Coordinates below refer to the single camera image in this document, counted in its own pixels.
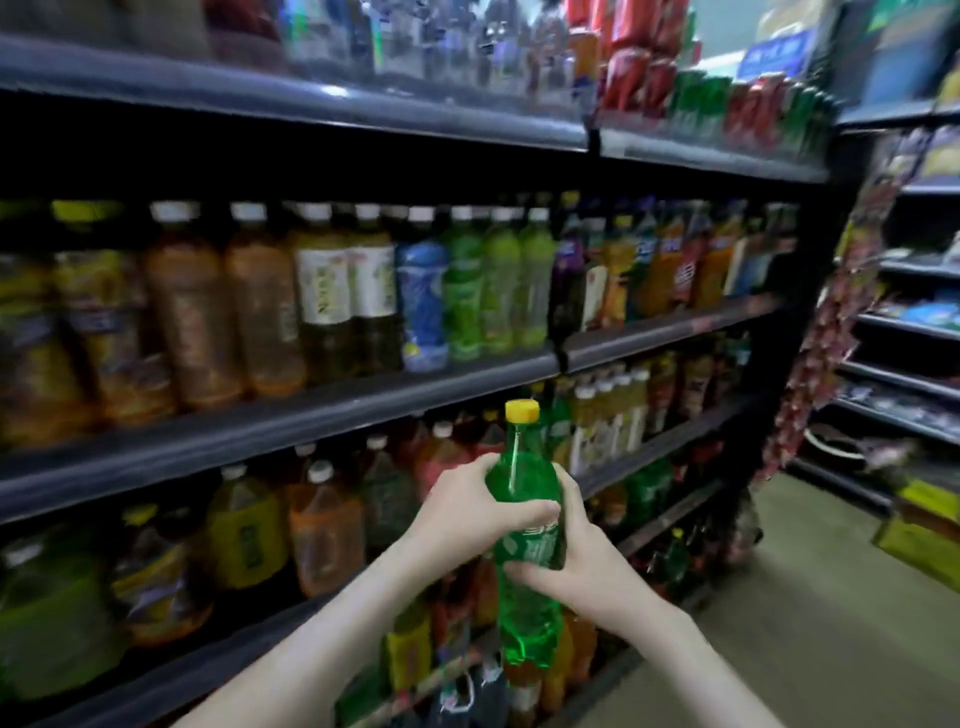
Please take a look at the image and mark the person's right hand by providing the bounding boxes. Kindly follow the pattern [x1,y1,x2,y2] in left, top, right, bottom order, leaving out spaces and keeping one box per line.
[502,462,662,639]

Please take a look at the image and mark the drinks shelf unit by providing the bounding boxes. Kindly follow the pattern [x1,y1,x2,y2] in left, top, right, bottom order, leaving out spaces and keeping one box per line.
[0,30,842,728]

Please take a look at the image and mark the row of soda cans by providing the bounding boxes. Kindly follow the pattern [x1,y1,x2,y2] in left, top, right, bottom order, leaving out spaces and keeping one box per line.
[567,0,842,159]

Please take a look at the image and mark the green display crate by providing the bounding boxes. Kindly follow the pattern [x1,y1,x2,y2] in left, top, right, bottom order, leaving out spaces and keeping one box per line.
[874,477,960,590]

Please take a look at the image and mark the person's left hand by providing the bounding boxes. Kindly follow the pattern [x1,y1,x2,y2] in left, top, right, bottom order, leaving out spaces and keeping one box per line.
[402,454,564,579]

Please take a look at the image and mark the green bottle yellow cap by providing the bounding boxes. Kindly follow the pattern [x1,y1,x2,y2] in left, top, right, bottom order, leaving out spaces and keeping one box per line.
[483,397,569,672]

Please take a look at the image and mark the person's right forearm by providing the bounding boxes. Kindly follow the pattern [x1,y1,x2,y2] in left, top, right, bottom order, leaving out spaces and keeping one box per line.
[615,600,789,728]

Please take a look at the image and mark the person's left forearm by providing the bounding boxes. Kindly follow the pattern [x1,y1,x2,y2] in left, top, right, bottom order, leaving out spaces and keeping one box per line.
[172,547,452,728]

